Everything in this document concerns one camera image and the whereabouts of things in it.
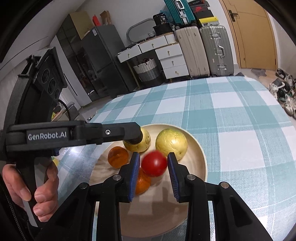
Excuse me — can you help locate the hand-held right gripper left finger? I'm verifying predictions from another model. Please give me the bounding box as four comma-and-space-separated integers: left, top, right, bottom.
47, 152, 141, 241

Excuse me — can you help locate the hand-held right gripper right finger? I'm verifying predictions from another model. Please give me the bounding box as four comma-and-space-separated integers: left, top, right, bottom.
167, 152, 274, 241

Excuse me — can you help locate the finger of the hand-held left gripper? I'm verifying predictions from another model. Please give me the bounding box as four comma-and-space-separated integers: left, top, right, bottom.
84, 122, 144, 145

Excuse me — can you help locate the orange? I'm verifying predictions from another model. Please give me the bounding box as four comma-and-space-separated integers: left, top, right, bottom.
135, 167, 152, 195

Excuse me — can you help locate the large red tomato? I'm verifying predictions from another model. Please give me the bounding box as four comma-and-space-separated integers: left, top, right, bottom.
141, 151, 168, 177

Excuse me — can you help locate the brownish orange fruit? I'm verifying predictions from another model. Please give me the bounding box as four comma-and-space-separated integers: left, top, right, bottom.
108, 146, 129, 168

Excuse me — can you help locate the yellow pear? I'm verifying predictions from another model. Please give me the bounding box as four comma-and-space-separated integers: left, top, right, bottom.
122, 128, 151, 153

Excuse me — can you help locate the large yellow-green guava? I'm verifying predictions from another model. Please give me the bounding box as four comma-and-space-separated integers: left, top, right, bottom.
155, 129, 188, 161

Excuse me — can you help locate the cream round plate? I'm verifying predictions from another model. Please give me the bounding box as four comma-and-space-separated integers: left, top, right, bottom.
89, 124, 208, 237

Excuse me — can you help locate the person's left hand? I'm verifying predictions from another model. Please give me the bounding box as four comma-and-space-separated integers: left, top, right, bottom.
2, 160, 59, 222

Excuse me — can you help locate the dark glass cabinet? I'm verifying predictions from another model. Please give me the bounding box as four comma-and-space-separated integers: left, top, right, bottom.
56, 14, 102, 101

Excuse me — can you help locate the white grey wicker basket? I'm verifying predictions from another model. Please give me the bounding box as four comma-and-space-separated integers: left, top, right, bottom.
133, 58, 160, 82

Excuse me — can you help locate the dark grey refrigerator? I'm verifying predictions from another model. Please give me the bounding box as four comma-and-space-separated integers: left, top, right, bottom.
81, 25, 131, 99

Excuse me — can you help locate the teal checked tablecloth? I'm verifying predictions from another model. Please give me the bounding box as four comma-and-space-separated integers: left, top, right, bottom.
54, 76, 296, 241

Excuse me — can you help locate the white desk with drawers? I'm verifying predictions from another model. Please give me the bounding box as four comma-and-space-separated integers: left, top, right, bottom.
116, 34, 190, 80

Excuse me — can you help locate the tan cardboard box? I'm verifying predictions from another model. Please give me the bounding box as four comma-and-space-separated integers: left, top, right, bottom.
69, 11, 89, 40

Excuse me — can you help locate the oval framed mirror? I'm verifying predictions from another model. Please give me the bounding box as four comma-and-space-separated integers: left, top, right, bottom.
127, 18, 156, 44

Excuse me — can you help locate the beige suitcase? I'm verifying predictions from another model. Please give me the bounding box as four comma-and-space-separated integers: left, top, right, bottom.
174, 26, 210, 78

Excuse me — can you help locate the black hat box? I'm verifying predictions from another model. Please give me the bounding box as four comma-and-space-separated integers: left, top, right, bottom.
153, 24, 173, 36

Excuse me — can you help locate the brown paper bag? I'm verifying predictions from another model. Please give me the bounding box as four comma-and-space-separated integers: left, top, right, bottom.
100, 10, 112, 25

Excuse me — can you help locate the black printed canister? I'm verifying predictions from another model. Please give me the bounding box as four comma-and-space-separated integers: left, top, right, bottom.
153, 13, 168, 25

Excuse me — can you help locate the silver suitcase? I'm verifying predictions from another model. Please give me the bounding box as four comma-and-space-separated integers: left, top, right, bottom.
199, 24, 234, 77

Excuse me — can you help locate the teal suitcase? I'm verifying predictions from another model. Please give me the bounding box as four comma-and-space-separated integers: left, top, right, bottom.
164, 0, 197, 26

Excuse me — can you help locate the pile of shoes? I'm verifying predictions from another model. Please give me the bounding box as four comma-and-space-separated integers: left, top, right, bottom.
268, 68, 296, 120

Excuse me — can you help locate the plain black shoe box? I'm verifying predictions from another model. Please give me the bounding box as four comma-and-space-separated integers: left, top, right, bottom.
194, 10, 214, 20

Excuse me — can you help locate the black shoe box red logo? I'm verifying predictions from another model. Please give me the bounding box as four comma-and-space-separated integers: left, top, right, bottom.
189, 2, 211, 13

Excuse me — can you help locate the tan wooden door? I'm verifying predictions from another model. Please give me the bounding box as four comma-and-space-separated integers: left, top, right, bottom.
220, 0, 278, 69

